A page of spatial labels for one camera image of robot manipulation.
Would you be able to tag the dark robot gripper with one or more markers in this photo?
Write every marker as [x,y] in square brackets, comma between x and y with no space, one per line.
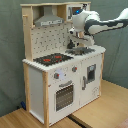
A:
[72,45]

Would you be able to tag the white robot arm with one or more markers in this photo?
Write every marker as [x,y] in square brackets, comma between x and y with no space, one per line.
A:
[87,23]

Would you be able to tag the wooden toy kitchen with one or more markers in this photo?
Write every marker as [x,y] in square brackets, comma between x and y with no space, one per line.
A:
[45,40]

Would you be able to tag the grey toy sink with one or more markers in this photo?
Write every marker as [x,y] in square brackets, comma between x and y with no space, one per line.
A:
[79,51]

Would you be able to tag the black toy stovetop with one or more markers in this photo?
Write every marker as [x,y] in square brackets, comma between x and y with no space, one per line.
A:
[52,59]

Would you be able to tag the red oven knob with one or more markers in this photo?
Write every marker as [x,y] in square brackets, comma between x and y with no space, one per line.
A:
[56,75]
[74,69]

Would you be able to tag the grey ice dispenser panel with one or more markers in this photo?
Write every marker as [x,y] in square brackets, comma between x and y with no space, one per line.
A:
[91,73]

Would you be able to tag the grey range hood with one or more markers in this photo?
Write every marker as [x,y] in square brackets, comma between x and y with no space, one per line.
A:
[48,18]

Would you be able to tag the toy microwave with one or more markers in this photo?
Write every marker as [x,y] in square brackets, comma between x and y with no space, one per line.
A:
[72,8]

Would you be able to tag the toy oven door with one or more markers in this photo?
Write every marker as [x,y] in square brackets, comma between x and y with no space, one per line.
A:
[63,98]

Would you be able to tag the grey fridge door handle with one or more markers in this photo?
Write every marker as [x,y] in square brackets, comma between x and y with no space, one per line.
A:
[84,83]

